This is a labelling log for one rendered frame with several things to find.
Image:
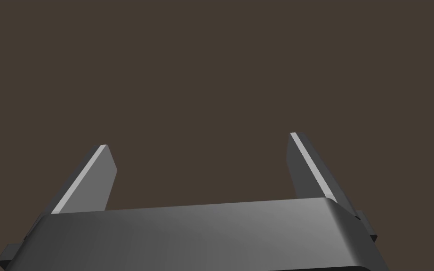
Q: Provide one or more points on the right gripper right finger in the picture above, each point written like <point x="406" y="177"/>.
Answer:
<point x="307" y="177"/>

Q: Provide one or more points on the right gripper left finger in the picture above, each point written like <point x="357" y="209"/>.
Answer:
<point x="89" y="184"/>

